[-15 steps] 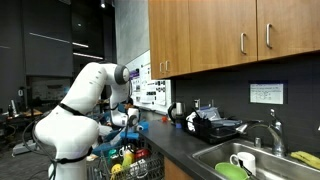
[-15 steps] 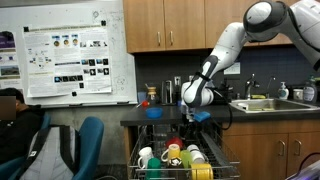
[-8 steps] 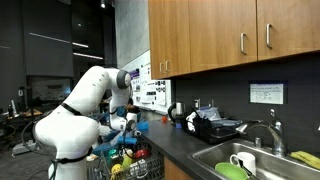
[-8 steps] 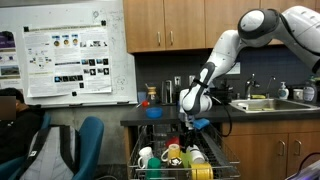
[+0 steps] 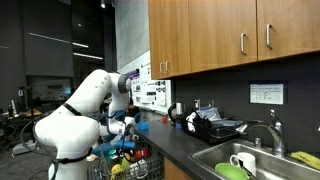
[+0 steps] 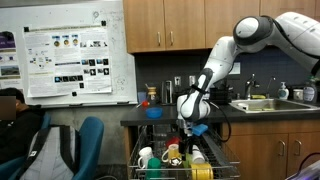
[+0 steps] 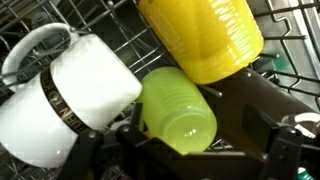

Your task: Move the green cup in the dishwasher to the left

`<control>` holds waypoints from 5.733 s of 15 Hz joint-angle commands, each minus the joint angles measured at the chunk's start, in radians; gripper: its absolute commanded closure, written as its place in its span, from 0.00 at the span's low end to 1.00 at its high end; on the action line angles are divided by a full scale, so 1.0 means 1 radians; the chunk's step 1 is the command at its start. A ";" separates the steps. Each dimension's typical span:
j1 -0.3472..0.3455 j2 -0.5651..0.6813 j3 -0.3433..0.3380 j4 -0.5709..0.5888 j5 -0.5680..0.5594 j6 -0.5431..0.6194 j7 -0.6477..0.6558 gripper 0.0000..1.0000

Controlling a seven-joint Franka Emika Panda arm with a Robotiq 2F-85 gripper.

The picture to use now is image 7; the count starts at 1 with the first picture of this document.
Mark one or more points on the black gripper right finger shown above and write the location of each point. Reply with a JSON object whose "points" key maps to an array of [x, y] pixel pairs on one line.
{"points": [[290, 153]]}

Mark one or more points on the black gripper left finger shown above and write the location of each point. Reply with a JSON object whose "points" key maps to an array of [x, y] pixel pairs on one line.
{"points": [[100, 156]]}

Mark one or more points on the light green plastic cup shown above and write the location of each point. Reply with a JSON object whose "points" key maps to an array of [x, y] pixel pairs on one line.
{"points": [[176, 106]]}

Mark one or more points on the dark brown cup white base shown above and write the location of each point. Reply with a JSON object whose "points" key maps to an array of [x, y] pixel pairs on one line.
{"points": [[253, 93]]}

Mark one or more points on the white mug with black band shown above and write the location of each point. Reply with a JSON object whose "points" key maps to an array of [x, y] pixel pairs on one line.
{"points": [[93, 76]]}

